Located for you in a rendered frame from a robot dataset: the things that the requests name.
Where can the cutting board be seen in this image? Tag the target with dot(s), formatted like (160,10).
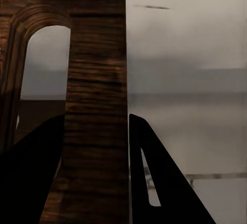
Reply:
(92,184)

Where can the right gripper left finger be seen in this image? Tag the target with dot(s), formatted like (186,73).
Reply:
(27,170)

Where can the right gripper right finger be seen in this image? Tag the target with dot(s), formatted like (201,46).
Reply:
(179,202)

